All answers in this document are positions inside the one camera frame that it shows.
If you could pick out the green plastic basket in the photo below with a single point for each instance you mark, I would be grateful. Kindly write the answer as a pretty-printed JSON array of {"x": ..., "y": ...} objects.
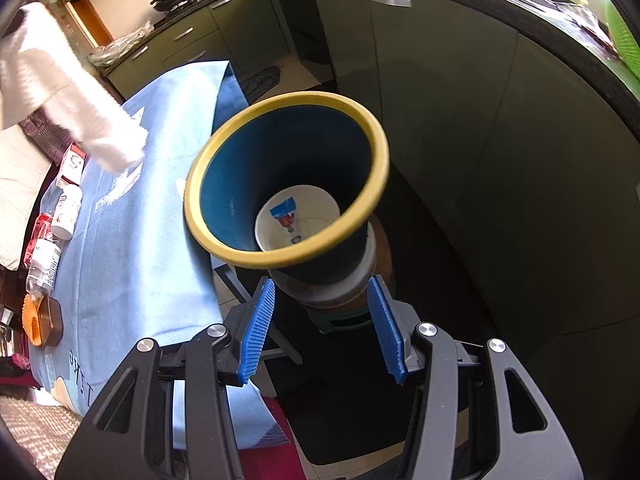
[{"x": 624, "y": 43}]

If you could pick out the blue yellow-rimmed trash bin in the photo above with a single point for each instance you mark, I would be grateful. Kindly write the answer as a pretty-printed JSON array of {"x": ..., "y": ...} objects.
[{"x": 308, "y": 137}]

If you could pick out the white paper cup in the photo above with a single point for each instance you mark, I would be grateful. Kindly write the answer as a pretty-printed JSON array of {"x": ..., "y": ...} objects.
[{"x": 293, "y": 215}]

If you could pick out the white pill bottle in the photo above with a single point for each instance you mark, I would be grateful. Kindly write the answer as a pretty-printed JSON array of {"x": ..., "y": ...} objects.
[{"x": 66, "y": 212}]

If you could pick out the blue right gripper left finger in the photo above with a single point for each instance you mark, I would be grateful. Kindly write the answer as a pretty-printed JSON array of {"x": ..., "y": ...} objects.
[{"x": 254, "y": 329}]

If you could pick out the dark floor mat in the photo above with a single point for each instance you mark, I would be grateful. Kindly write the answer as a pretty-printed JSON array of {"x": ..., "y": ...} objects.
[{"x": 255, "y": 86}]

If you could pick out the brown plastic tray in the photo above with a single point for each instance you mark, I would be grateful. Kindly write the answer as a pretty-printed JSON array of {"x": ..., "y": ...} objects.
[{"x": 51, "y": 323}]

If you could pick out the clear plastic bag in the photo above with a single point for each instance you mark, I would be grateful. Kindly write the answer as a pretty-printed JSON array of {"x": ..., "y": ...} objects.
[{"x": 104, "y": 56}]

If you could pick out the clear plastic water bottle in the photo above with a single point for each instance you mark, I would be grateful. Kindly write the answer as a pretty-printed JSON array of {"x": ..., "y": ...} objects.
[{"x": 42, "y": 269}]

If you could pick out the blue tablecloth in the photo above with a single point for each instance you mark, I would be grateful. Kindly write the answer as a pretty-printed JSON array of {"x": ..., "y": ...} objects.
[{"x": 132, "y": 269}]

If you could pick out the white cloth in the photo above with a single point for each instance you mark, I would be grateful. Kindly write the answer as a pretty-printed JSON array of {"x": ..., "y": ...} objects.
[{"x": 40, "y": 71}]

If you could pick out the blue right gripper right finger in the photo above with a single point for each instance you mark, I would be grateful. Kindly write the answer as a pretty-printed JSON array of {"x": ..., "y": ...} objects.
[{"x": 389, "y": 336}]

